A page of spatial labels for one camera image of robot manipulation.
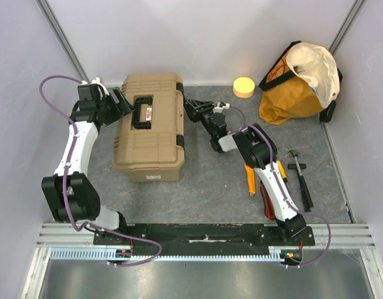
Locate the purple cable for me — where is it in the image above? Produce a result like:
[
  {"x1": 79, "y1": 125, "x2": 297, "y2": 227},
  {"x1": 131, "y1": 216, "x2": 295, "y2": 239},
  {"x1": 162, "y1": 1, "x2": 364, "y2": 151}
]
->
[
  {"x1": 224, "y1": 104, "x2": 331, "y2": 269},
  {"x1": 39, "y1": 75, "x2": 163, "y2": 268}
]

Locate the yellow and cream tote bag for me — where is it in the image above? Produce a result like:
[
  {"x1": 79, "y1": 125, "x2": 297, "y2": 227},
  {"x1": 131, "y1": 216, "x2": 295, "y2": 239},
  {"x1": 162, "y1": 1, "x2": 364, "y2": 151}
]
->
[{"x1": 258, "y1": 40, "x2": 343, "y2": 125}]

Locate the red and black utility knife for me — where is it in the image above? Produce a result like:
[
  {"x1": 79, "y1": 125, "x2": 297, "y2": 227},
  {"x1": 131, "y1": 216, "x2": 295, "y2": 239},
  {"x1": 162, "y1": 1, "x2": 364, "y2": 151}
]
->
[{"x1": 260, "y1": 181, "x2": 275, "y2": 220}]

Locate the black handled hammer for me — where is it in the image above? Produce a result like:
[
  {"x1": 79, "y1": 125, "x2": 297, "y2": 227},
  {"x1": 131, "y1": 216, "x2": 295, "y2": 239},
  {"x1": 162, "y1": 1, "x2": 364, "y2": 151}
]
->
[{"x1": 287, "y1": 149, "x2": 314, "y2": 212}]

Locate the yellow utility knife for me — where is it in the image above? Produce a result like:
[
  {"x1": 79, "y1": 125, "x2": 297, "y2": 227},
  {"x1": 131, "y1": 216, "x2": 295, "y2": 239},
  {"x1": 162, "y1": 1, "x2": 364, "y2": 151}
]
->
[{"x1": 244, "y1": 164, "x2": 256, "y2": 197}]

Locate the yellow and black screwdriver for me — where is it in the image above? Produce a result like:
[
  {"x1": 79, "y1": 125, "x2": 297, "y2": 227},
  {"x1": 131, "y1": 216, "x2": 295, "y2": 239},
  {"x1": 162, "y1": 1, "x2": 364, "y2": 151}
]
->
[{"x1": 277, "y1": 160, "x2": 288, "y2": 183}]

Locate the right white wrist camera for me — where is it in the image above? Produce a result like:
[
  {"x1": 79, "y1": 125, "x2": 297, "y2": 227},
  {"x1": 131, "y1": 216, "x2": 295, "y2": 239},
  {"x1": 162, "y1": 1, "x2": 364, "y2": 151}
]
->
[{"x1": 212, "y1": 102, "x2": 230, "y2": 113}]

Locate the slotted cable duct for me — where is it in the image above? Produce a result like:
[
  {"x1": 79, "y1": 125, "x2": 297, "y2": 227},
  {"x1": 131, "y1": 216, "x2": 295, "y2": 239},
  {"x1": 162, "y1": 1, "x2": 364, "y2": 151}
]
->
[{"x1": 50, "y1": 248, "x2": 291, "y2": 262}]

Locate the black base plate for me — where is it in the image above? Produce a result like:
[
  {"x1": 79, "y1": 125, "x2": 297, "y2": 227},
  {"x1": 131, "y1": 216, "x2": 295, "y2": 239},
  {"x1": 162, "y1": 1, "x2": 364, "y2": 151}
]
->
[{"x1": 93, "y1": 222, "x2": 316, "y2": 257}]

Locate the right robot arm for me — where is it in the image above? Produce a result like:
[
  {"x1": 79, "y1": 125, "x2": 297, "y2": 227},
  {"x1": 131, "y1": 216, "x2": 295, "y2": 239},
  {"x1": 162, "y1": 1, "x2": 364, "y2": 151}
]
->
[{"x1": 183, "y1": 98, "x2": 306, "y2": 245}]

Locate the yellow round sponge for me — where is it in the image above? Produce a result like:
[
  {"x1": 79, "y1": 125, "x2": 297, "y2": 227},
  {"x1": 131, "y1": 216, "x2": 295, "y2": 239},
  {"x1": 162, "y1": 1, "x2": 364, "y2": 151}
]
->
[{"x1": 232, "y1": 77, "x2": 255, "y2": 98}]

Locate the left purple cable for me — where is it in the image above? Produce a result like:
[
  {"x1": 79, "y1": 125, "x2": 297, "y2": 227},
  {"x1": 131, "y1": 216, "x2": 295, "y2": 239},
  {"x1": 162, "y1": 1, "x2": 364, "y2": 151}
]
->
[{"x1": 39, "y1": 75, "x2": 163, "y2": 268}]

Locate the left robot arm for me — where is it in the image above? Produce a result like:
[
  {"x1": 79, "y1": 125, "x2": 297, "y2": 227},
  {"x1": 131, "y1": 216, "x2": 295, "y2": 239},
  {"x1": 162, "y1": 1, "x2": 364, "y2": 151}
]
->
[{"x1": 41, "y1": 77, "x2": 135, "y2": 245}]

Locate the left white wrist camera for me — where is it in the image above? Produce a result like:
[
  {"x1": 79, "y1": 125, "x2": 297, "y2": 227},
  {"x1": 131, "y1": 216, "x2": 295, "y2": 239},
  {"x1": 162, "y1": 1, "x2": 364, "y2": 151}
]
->
[{"x1": 81, "y1": 77, "x2": 110, "y2": 98}]

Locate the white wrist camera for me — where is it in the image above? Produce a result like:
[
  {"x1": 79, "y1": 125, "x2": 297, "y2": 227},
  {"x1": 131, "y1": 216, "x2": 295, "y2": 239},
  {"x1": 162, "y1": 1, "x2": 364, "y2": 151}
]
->
[
  {"x1": 81, "y1": 77, "x2": 110, "y2": 98},
  {"x1": 212, "y1": 102, "x2": 230, "y2": 113}
]

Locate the tan plastic tool box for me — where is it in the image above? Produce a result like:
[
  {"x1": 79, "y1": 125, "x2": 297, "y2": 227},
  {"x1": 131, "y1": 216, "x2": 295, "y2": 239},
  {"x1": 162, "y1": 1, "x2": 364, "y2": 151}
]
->
[{"x1": 112, "y1": 72, "x2": 185, "y2": 183}]

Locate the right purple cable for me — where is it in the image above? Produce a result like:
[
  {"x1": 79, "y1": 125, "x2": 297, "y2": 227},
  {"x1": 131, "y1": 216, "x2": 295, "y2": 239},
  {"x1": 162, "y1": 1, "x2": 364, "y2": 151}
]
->
[{"x1": 224, "y1": 104, "x2": 331, "y2": 269}]

